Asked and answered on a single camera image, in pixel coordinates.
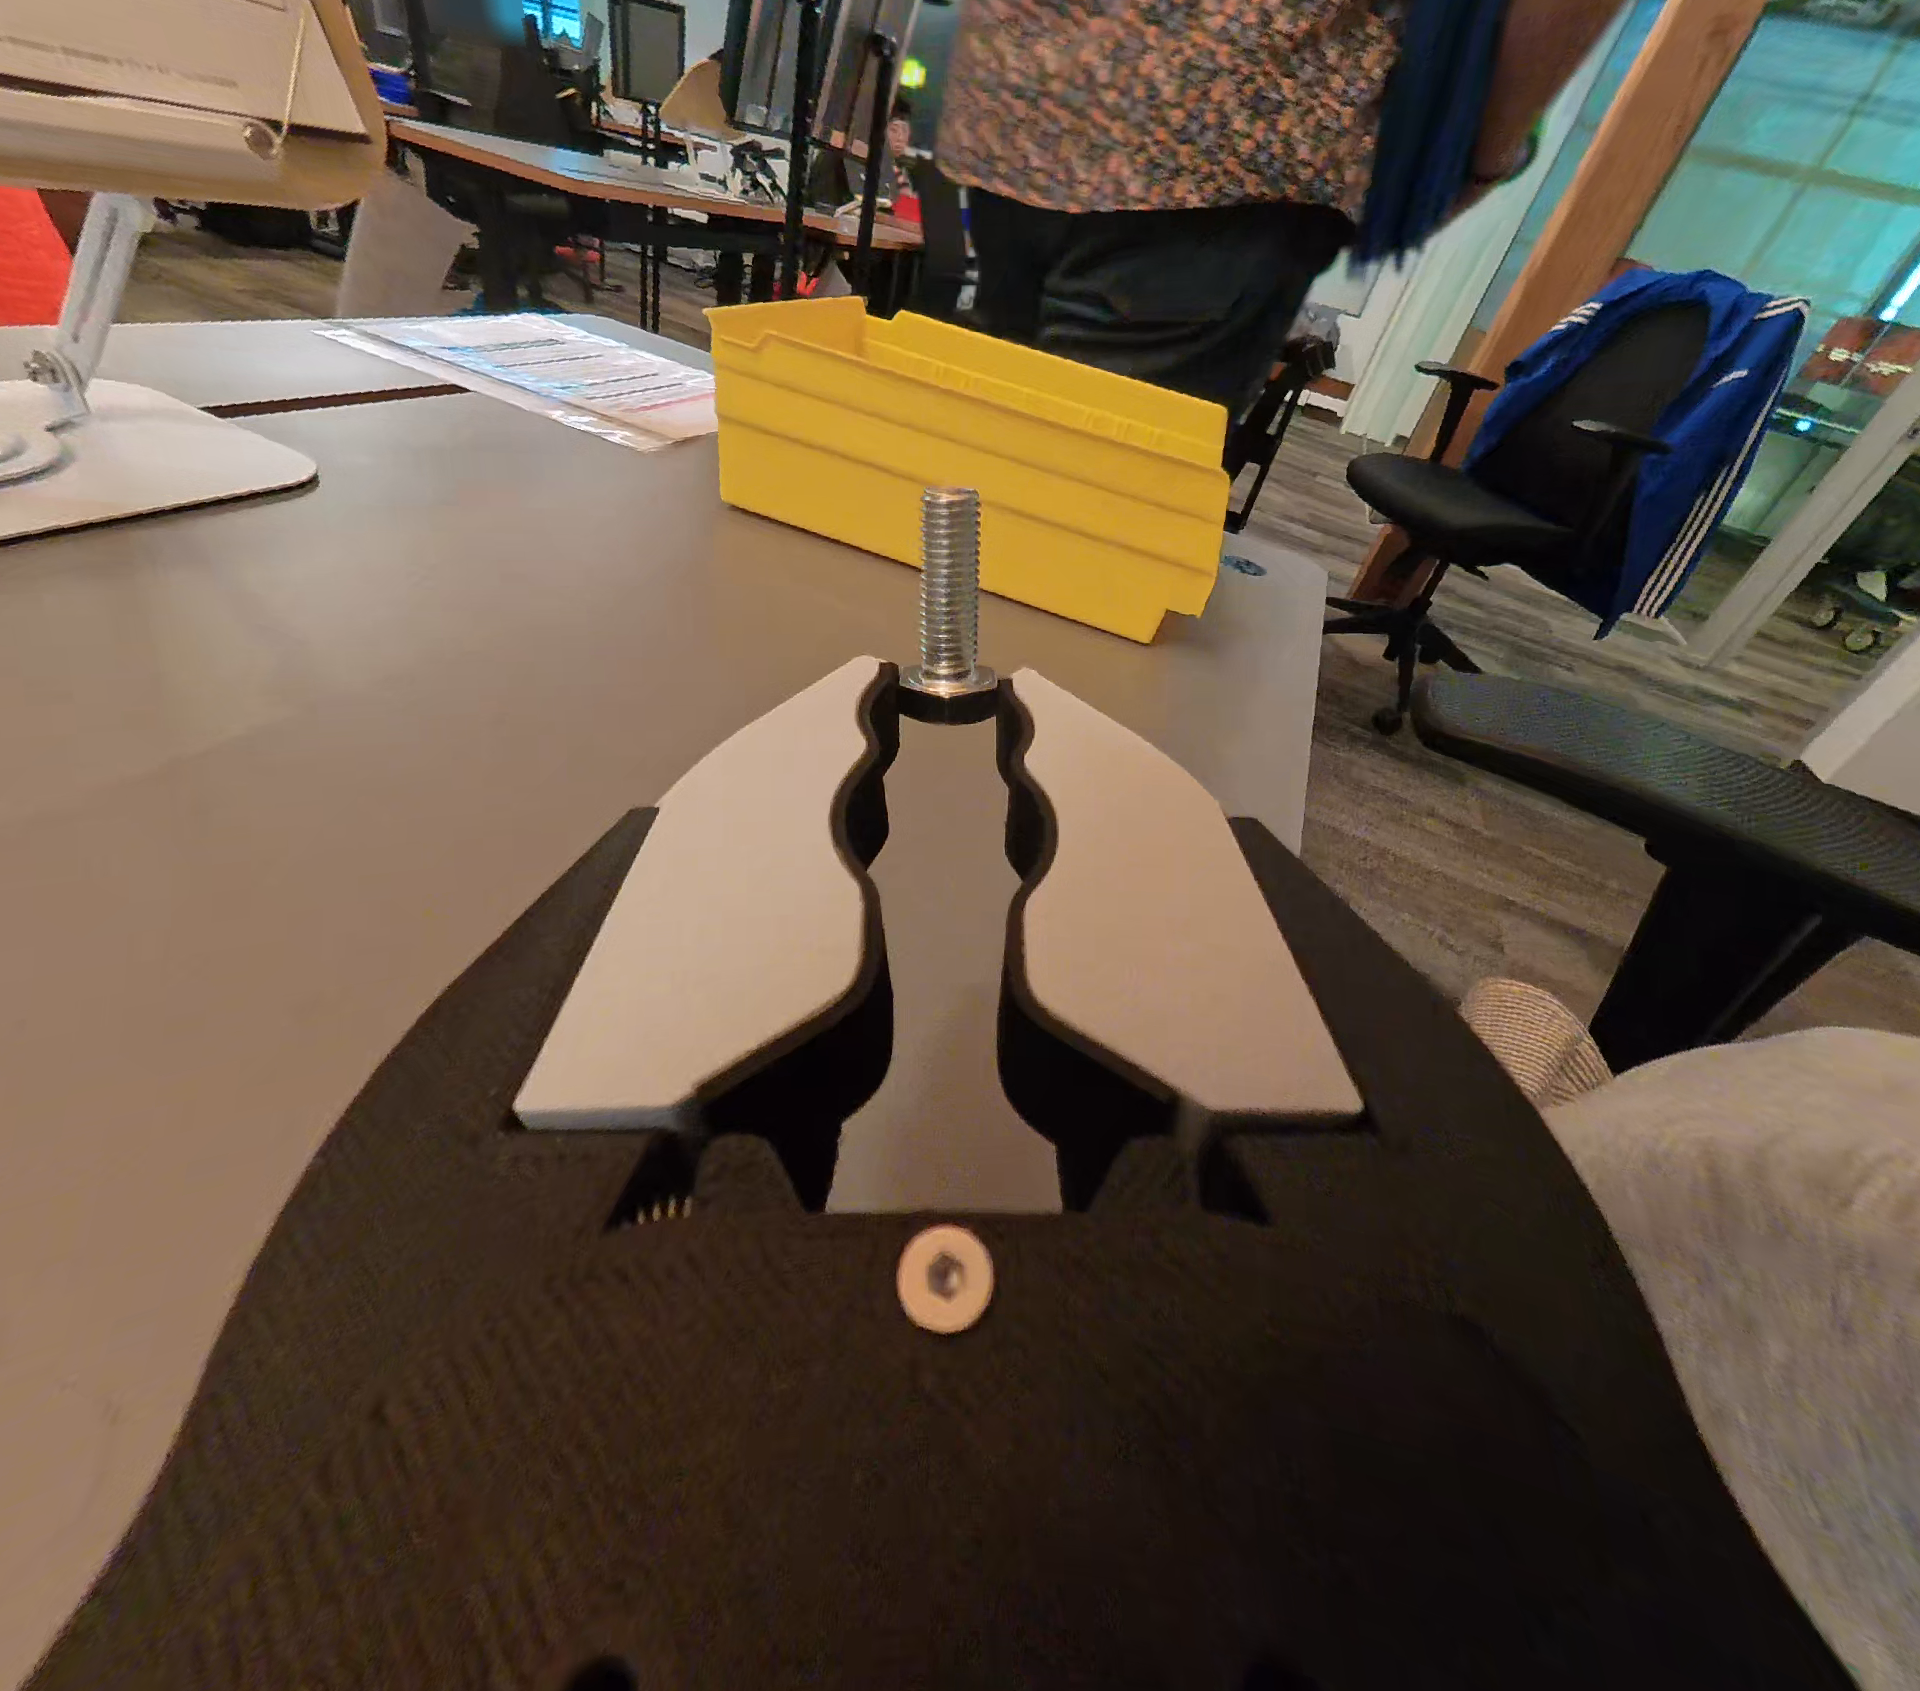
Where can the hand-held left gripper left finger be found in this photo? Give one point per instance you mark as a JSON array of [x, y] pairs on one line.
[[704, 913]]

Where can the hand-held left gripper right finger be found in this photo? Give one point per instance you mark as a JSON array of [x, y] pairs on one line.
[[1185, 927]]

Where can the silver threaded bolt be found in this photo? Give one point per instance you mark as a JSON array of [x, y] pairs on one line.
[[948, 583]]

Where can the long background desk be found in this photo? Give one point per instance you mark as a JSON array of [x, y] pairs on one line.
[[601, 169]]

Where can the person's striped shirt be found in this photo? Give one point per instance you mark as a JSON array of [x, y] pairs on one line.
[[1530, 1039]]

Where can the black office chair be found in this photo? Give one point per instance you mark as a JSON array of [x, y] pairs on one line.
[[1441, 507]]

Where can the yellow plastic bin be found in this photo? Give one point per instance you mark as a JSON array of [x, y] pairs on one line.
[[931, 447]]

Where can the laminated instruction sheet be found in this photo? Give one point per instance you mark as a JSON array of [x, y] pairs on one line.
[[554, 371]]

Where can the person's grey sweatshirt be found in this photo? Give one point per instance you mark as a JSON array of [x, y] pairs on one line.
[[1770, 1273]]

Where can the white document stand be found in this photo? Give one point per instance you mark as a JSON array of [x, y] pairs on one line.
[[180, 461]]

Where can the blue striped jacket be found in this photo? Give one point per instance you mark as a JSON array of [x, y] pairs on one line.
[[1724, 447]]

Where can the small black monitor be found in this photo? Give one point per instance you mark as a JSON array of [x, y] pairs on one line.
[[648, 49]]

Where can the wooden post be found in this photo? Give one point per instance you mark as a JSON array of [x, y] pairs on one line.
[[1694, 71]]

